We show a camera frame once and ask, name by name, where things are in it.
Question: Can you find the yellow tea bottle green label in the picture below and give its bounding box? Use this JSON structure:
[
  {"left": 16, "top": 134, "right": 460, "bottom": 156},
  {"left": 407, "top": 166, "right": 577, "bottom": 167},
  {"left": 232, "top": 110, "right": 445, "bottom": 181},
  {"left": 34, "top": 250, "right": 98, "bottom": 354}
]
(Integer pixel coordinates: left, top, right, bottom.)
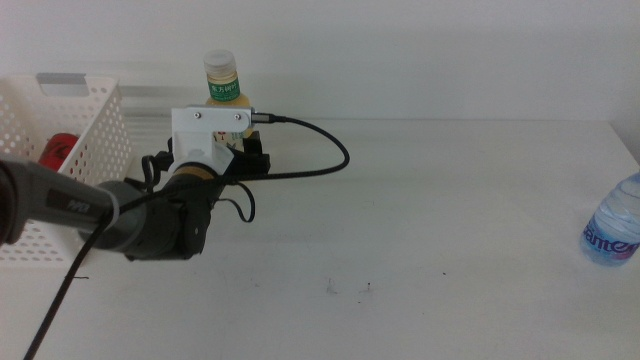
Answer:
[{"left": 201, "top": 48, "right": 254, "bottom": 152}]

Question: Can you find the red soda can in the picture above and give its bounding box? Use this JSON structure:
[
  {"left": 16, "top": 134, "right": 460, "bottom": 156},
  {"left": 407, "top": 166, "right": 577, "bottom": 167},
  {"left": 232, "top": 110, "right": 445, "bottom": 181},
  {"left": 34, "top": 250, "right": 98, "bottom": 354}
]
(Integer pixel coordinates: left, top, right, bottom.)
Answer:
[{"left": 37, "top": 132, "right": 82, "bottom": 174}]

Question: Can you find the clear water bottle blue cap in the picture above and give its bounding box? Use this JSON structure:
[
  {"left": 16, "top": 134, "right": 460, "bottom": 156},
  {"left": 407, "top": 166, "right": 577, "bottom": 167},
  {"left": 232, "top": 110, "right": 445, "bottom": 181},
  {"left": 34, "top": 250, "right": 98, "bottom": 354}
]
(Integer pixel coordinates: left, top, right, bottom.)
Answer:
[{"left": 578, "top": 169, "right": 640, "bottom": 267}]

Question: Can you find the white perforated plastic basket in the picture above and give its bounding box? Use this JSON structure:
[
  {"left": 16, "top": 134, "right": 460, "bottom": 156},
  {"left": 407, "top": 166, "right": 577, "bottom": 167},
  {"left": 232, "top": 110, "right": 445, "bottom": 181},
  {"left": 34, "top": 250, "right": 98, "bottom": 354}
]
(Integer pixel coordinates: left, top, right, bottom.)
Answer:
[{"left": 0, "top": 72, "right": 134, "bottom": 265}]

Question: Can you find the thin black wire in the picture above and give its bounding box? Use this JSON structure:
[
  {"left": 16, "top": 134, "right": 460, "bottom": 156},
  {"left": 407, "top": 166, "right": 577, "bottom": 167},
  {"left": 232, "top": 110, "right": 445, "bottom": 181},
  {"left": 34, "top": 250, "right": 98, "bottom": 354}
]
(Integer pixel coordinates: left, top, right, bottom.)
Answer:
[
  {"left": 217, "top": 180, "right": 258, "bottom": 225},
  {"left": 141, "top": 153, "right": 164, "bottom": 195}
]

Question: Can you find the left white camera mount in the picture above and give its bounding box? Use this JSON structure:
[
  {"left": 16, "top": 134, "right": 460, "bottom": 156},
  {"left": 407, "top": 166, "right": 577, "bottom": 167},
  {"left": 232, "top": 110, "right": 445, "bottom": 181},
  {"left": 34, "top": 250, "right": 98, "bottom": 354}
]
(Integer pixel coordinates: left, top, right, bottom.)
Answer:
[{"left": 167, "top": 103, "right": 254, "bottom": 177}]

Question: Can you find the grey wall rail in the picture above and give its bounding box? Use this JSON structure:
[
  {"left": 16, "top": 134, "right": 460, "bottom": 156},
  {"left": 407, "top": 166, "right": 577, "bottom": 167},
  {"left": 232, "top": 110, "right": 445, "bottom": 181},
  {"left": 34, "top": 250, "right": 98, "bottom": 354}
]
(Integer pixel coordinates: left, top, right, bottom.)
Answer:
[{"left": 34, "top": 72, "right": 202, "bottom": 100}]

